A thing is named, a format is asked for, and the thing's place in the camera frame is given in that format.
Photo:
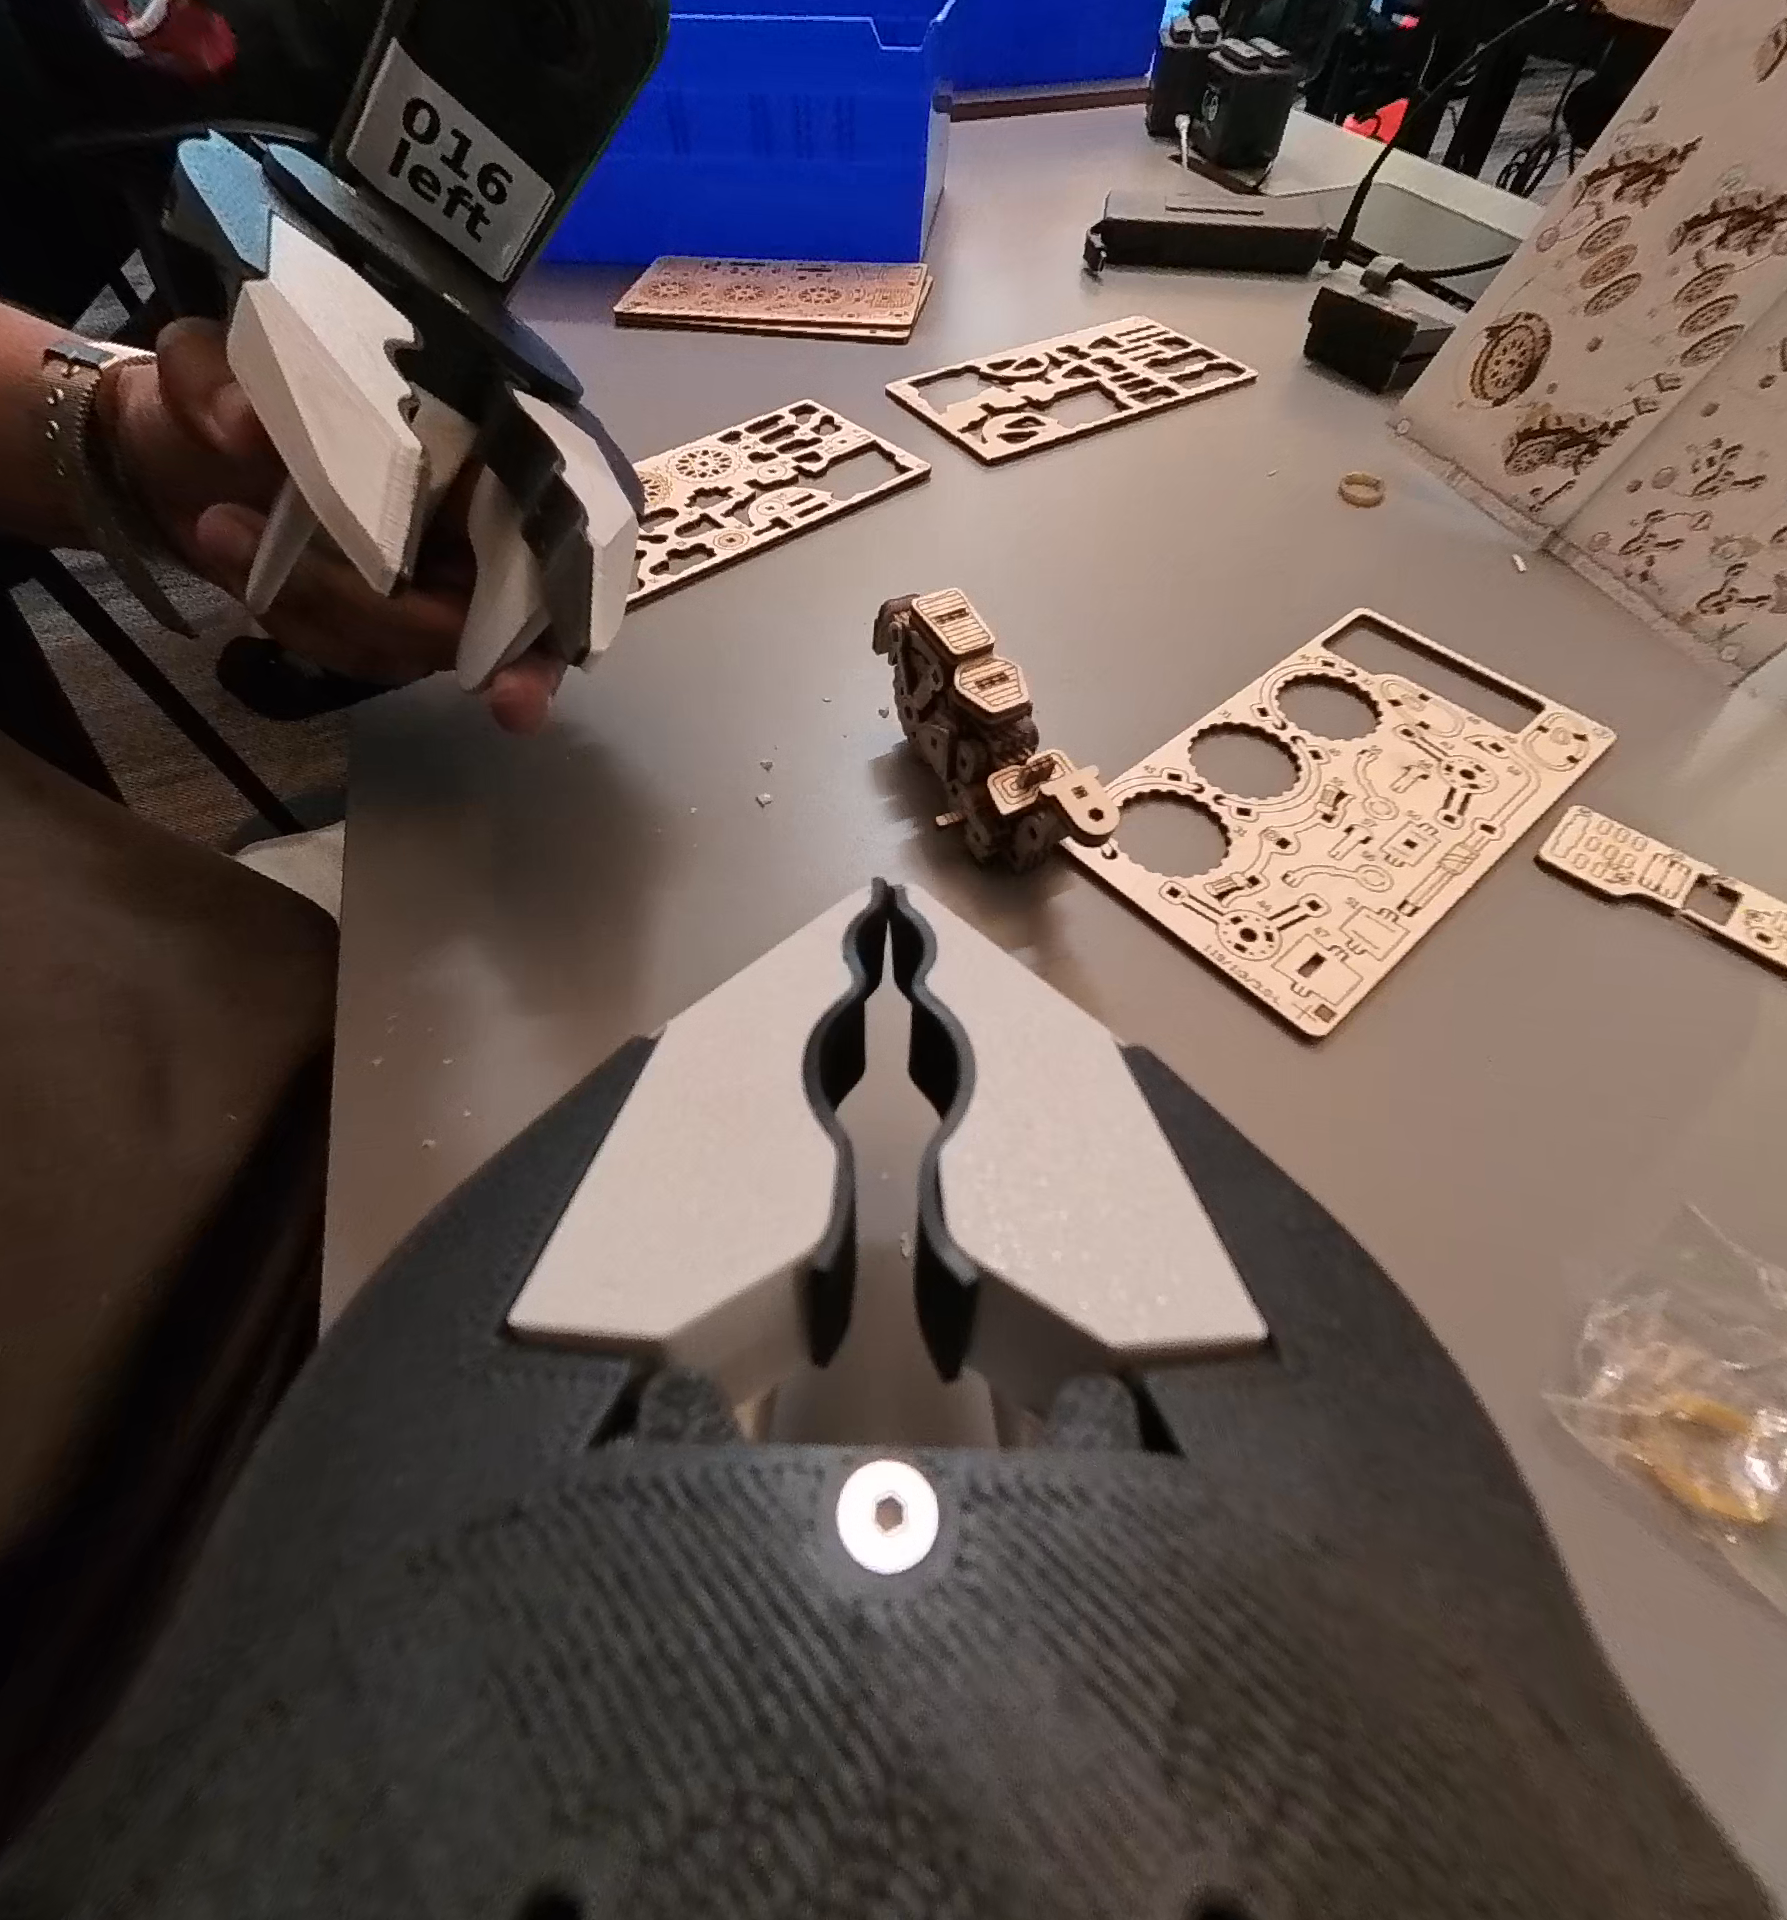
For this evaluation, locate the wooden puzzle model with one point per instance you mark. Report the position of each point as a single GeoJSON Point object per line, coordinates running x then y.
{"type": "Point", "coordinates": [969, 704]}

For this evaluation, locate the small wooden puzzle sheet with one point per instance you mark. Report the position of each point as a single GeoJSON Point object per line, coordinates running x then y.
{"type": "Point", "coordinates": [1599, 863]}

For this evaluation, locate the black charging dock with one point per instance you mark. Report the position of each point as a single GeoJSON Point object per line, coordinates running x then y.
{"type": "Point", "coordinates": [1237, 91]}

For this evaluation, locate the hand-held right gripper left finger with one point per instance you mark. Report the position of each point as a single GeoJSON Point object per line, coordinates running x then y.
{"type": "Point", "coordinates": [684, 1200]}

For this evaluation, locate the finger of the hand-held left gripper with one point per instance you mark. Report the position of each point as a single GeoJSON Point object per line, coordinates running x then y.
{"type": "Point", "coordinates": [601, 525]}
{"type": "Point", "coordinates": [324, 390]}

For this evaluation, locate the black floor stand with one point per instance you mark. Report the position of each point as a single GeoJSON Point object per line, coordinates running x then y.
{"type": "Point", "coordinates": [159, 704]}

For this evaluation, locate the black adapter block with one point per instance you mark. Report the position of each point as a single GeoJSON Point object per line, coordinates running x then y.
{"type": "Point", "coordinates": [1379, 337]}

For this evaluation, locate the tan rubber band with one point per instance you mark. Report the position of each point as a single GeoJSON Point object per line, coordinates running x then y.
{"type": "Point", "coordinates": [1343, 487]}

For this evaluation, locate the wooden sheet with round holes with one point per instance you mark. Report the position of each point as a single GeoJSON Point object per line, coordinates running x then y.
{"type": "Point", "coordinates": [1434, 720]}

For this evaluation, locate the silver mesh wristwatch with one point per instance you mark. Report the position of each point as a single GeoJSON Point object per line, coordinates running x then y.
{"type": "Point", "coordinates": [76, 390]}

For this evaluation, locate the long black power brick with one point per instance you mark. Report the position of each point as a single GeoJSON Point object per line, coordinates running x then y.
{"type": "Point", "coordinates": [1210, 236]}

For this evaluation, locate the wooden puzzle sheet with gears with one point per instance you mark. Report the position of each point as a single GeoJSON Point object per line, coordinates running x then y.
{"type": "Point", "coordinates": [895, 465]}

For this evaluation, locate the blue plastic bin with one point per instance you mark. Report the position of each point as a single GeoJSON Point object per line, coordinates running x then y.
{"type": "Point", "coordinates": [1059, 37]}
{"type": "Point", "coordinates": [744, 135]}

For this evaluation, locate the person's left hand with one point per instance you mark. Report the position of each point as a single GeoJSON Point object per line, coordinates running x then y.
{"type": "Point", "coordinates": [226, 434]}

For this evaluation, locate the white printed instruction board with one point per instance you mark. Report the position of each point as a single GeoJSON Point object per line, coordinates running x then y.
{"type": "Point", "coordinates": [1703, 301]}

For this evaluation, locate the punched-out wooden puzzle sheet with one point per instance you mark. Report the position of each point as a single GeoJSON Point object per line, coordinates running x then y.
{"type": "Point", "coordinates": [922, 393]}

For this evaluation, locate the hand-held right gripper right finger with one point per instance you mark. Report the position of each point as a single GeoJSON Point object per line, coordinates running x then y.
{"type": "Point", "coordinates": [1087, 1200]}

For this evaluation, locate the clear bag of rubber bands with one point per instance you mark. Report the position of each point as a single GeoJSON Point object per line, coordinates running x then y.
{"type": "Point", "coordinates": [1703, 1409]}

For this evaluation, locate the brown wooden sheet stack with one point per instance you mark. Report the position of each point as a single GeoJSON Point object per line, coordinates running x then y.
{"type": "Point", "coordinates": [772, 293]}

